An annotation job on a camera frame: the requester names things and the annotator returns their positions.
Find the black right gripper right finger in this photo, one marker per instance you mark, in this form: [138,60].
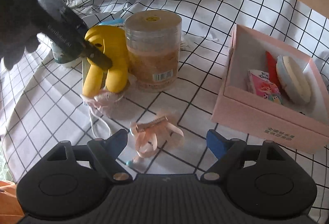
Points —
[228,153]

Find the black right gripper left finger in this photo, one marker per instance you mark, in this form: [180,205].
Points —
[104,154]

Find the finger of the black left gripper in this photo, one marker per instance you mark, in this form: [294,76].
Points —
[95,53]

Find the yellow plush toy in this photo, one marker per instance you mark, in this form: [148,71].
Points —
[116,78]

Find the pink ribbon hair clip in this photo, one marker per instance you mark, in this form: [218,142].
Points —
[149,135]

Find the Kleenex cartoon tissue pack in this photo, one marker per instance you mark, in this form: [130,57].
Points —
[258,83]

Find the green lid air freshener jar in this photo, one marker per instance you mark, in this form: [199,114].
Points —
[62,58]

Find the blue white wipes pack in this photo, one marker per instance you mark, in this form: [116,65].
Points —
[115,23]

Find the clear cotton pad canister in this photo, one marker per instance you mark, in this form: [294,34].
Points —
[153,40]

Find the white black checkered tablecloth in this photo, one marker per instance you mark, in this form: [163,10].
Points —
[46,140]

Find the pink cardboard box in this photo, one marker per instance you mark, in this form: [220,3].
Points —
[303,127]

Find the red plush piece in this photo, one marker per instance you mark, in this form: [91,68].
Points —
[271,64]

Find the pink drawstring pouch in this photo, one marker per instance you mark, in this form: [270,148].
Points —
[104,103]

